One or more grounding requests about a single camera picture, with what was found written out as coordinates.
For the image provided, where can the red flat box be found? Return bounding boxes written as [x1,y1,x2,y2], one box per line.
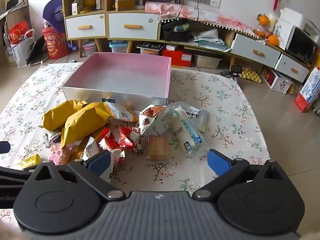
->
[162,49,193,67]

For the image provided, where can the wooden shelf cabinet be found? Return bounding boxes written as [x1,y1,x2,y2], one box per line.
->
[61,0,160,58]

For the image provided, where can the floral printed cloth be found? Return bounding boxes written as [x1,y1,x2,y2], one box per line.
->
[0,62,272,230]

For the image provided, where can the clear white snack packet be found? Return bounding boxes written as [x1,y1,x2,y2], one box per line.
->
[180,102,208,133]

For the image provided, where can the white printed carton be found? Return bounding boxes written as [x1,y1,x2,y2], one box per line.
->
[274,19,295,50]

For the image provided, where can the clear bread packet blue label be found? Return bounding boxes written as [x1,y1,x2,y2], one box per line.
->
[172,107,208,153]

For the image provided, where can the silver foil snack packet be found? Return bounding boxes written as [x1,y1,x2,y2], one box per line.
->
[81,136,100,160]

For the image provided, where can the small clear storage box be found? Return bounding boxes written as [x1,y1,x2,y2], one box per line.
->
[84,45,97,57]

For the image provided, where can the low wooden stand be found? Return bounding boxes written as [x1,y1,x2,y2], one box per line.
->
[145,17,310,83]

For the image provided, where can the blue white red carton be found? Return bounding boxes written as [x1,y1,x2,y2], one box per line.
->
[294,67,320,113]

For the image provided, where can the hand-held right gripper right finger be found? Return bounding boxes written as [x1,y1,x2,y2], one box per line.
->
[192,149,288,200]

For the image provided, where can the red printed bag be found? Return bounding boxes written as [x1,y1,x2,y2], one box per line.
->
[42,26,72,60]

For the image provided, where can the large yellow snack packet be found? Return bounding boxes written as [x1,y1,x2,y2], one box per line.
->
[61,102,114,148]
[41,99,88,132]

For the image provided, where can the pink snack packet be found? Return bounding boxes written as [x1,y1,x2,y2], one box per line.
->
[49,142,72,166]

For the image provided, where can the microwave oven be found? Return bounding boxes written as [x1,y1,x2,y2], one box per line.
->
[285,26,319,64]

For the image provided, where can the white walnut print snack packet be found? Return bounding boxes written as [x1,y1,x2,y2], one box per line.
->
[138,104,175,137]

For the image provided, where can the brown biscuit clear packet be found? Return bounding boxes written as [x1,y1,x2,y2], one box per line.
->
[146,135,171,161]

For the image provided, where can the white red shopping bag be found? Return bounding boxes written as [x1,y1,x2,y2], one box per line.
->
[9,21,35,67]

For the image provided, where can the white red floor carton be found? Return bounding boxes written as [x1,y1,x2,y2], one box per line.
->
[261,66,294,94]

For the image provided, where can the yellow egg tray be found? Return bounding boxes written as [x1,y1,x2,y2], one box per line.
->
[241,69,262,83]

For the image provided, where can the black bag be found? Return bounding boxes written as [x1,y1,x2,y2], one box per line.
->
[162,19,192,42]

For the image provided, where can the black flat board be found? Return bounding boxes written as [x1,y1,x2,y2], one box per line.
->
[26,34,49,65]

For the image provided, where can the brown cardboard box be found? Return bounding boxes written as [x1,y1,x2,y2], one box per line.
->
[115,0,136,12]

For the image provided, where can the pile of loose papers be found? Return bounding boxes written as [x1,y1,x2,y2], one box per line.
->
[191,29,228,50]

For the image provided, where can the small yellow snack packet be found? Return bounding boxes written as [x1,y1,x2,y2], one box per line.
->
[14,154,42,170]

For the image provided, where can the pink floral cover cloth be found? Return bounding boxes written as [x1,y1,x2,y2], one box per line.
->
[145,1,253,33]

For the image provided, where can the white cabinet drawer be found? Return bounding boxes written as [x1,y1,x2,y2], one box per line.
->
[64,14,107,40]
[108,12,160,41]

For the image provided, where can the white orange print snack packet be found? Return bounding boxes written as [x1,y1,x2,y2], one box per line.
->
[104,101,139,123]

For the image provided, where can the pink cardboard box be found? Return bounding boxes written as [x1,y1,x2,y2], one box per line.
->
[62,52,172,112]

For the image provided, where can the red snack packet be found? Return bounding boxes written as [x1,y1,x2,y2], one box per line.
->
[119,126,142,153]
[99,127,125,153]

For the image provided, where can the white stand drawer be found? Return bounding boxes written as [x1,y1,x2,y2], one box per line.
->
[274,54,310,83]
[230,33,282,68]

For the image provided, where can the black power cable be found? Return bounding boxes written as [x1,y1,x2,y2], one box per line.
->
[196,0,201,67]

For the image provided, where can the clear storage box blue lid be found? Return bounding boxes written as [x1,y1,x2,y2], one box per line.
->
[109,41,129,53]

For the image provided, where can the white foam box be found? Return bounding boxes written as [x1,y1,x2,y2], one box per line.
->
[280,7,312,29]

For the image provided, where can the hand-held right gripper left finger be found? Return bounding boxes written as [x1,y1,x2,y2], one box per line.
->
[25,150,126,202]

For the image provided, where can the storage box black lid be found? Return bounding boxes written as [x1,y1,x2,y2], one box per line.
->
[137,42,160,55]

